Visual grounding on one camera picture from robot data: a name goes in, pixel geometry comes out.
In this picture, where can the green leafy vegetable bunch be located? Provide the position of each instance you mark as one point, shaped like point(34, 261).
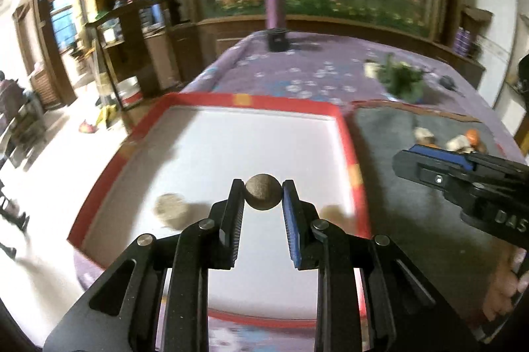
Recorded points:
point(403, 81)

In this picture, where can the grey mat with red edge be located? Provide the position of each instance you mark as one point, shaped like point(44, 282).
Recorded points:
point(392, 219)

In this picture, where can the orange fruit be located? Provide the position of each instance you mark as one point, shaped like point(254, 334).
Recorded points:
point(472, 137)

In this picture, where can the white bucket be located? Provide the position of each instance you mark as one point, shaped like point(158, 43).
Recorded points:
point(129, 91)

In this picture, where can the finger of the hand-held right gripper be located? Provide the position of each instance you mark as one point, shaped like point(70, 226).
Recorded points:
point(430, 174)
point(442, 156)

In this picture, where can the red box with white inside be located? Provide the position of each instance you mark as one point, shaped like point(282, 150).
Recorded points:
point(248, 137)

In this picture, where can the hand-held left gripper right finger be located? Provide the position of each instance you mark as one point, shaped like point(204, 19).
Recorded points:
point(291, 230)

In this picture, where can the purple bottle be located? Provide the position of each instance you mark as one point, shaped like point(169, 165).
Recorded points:
point(274, 2)

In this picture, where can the purple spray cans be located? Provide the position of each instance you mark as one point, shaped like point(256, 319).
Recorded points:
point(464, 42)

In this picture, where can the black key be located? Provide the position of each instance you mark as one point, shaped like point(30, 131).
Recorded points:
point(448, 82)

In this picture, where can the dark wooden cabinet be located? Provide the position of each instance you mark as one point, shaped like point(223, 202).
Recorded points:
point(132, 33)

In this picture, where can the brown round fruit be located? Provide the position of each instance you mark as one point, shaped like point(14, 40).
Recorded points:
point(263, 190)

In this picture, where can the beige fruit piece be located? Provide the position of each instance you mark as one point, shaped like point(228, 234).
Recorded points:
point(170, 208)
point(458, 143)
point(424, 135)

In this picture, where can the person's right hand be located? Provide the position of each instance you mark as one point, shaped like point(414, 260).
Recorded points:
point(510, 281)

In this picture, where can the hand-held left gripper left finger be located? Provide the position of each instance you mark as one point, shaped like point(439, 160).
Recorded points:
point(236, 230)

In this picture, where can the purple floral tablecloth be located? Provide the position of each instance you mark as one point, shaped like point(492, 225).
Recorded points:
point(289, 75)

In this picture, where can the small black box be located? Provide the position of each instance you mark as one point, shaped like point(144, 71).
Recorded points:
point(277, 39)

